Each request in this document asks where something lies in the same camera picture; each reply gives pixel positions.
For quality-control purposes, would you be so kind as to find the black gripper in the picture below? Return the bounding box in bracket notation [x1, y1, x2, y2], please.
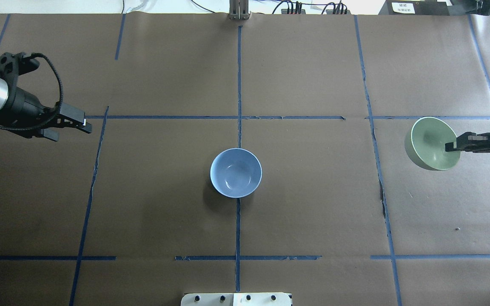
[15, 102, 93, 142]

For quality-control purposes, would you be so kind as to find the green bowl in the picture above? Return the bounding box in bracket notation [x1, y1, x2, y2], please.
[404, 117, 460, 171]

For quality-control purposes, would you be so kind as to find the blue bowl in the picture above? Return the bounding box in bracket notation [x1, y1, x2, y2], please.
[209, 148, 263, 199]

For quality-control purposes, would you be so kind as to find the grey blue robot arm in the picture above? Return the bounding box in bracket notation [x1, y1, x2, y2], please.
[0, 68, 490, 171]

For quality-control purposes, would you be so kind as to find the black box with label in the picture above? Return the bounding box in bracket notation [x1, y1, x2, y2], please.
[378, 0, 450, 16]

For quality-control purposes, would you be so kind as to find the black power strip right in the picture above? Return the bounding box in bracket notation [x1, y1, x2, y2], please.
[321, 1, 351, 15]

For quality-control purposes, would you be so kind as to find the black power strip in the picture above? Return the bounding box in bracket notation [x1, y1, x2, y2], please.
[321, 1, 351, 15]
[272, 0, 307, 15]

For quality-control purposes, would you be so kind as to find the black power strip left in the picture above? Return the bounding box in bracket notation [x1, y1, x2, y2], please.
[272, 0, 307, 15]

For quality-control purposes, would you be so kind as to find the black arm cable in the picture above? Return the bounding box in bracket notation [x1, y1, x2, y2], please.
[0, 53, 64, 131]

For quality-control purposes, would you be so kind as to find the aluminium frame post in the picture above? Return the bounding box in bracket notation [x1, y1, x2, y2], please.
[229, 0, 251, 20]

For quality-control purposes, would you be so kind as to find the white pedestal base plate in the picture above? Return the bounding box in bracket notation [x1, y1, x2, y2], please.
[180, 292, 293, 306]

